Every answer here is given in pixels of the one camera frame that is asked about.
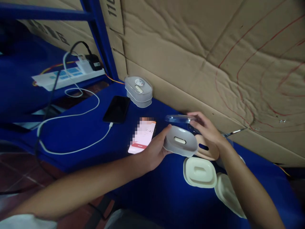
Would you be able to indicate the person's left hand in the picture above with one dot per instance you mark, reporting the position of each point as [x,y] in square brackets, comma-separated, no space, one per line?
[153,155]

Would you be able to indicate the person's right hand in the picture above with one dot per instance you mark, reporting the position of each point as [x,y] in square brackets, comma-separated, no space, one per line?
[209,131]

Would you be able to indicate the person's left fingers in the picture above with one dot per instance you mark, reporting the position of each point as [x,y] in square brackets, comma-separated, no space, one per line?
[166,152]

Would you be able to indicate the person's left thumb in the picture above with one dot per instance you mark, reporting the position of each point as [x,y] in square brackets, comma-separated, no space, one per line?
[163,133]

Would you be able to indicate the person's right fingers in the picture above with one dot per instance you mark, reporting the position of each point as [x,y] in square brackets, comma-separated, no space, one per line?
[195,126]

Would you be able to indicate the person's right index finger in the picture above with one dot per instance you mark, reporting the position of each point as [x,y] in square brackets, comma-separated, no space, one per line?
[196,115]

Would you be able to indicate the clear plastic lid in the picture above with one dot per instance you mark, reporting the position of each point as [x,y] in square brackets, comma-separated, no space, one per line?
[178,118]

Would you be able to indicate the grey plastic soap dish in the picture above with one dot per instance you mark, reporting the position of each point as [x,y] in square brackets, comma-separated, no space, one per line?
[183,140]

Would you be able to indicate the smartphone with lit screen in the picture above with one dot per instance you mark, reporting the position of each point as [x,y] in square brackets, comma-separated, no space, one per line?
[143,138]

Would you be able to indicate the beige slotted plastic tray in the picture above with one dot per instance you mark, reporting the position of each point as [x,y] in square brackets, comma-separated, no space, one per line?
[212,152]

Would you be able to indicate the blue tablecloth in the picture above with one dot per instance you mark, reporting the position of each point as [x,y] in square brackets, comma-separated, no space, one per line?
[166,190]

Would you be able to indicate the cream plastic dish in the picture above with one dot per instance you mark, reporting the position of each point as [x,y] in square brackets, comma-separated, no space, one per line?
[200,172]
[228,195]

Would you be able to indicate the stack of grey lidded boxes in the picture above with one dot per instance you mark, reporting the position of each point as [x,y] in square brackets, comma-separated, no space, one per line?
[139,91]

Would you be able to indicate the black smartphone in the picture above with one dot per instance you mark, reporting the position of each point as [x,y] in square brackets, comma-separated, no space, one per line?
[116,109]

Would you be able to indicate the large creased cardboard sheet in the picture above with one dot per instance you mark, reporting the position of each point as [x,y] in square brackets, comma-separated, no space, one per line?
[202,59]

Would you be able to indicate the person's legs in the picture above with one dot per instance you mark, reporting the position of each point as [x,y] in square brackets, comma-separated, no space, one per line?
[133,220]

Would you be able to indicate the black power adapter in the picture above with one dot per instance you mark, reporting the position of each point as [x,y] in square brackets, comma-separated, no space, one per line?
[94,62]

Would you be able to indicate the white charger plug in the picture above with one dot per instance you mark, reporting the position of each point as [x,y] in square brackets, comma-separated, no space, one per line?
[84,64]

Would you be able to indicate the white power strip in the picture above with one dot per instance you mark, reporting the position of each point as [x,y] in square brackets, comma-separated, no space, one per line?
[69,77]

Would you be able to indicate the printed cardboard box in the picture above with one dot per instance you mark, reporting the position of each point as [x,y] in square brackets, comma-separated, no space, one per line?
[59,31]

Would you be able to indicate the blue metal shelf frame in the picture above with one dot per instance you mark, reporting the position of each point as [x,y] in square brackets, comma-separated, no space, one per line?
[100,31]

